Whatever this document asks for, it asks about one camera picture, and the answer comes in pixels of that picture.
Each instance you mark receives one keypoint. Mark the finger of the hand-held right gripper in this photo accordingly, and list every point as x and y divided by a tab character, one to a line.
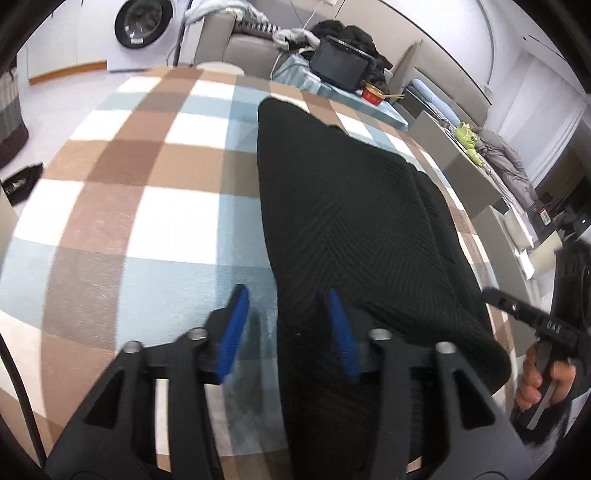
508	304

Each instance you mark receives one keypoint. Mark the checked pillow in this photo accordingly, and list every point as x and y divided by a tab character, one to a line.
256	23

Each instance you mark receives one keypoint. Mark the light grey hoodie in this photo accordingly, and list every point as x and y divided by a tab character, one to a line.
217	7

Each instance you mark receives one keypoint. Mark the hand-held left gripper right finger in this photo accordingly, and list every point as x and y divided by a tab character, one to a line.
342	334

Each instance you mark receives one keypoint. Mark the person's right hand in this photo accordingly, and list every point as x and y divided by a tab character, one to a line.
528	383

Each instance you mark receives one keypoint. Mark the chopsticks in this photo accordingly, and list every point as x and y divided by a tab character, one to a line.
395	96

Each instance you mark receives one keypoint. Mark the grey crumpled cloth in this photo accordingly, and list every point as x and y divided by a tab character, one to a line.
295	38

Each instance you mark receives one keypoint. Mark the red bowl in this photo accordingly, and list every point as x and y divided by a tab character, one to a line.
371	95

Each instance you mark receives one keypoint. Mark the white boxes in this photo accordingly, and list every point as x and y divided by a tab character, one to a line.
531	240

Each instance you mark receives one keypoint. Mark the white kitchen cabinet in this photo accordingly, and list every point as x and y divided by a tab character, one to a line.
69	37

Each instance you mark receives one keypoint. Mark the grey woven basket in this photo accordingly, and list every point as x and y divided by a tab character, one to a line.
10	120

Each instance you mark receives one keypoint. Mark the black jacket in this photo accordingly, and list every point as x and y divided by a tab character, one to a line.
355	37

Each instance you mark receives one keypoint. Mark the grey duvet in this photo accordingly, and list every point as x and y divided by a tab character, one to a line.
508	166

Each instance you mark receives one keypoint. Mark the black floor tray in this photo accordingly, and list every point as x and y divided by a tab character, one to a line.
21	184

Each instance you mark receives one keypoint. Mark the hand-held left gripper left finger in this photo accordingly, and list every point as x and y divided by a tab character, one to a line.
233	334

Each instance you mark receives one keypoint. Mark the blue pillow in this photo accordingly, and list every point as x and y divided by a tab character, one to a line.
425	92

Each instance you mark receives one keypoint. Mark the green plush toy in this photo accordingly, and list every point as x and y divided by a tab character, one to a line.
467	141

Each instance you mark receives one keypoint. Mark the white washing machine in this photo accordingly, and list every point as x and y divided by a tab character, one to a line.
143	27

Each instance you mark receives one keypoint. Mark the bed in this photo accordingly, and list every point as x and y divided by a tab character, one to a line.
457	97

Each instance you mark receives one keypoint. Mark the black knit sweater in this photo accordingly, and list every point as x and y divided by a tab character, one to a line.
351	207

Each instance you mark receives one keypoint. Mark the plaid blanket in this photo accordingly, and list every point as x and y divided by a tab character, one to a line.
161	207

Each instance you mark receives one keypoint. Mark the grey sofa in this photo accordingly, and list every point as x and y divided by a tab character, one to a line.
249	50

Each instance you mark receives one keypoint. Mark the teal cloth side table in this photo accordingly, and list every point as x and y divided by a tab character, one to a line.
300	76

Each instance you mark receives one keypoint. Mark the round white stool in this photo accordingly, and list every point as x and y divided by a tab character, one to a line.
219	68

